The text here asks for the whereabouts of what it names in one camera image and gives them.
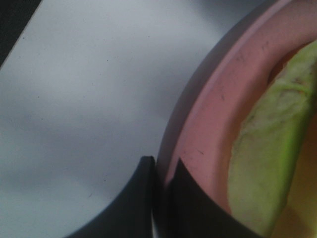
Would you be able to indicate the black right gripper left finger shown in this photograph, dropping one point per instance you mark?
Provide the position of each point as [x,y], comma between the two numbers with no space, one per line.
[130,214]

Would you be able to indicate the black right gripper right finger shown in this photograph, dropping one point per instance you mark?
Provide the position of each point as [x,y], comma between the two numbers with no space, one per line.
[195,215]

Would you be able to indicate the toast sandwich with lettuce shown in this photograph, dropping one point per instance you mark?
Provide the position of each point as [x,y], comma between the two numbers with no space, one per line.
[265,152]

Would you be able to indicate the pink round plate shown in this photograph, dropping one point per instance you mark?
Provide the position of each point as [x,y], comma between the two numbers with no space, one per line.
[222,90]

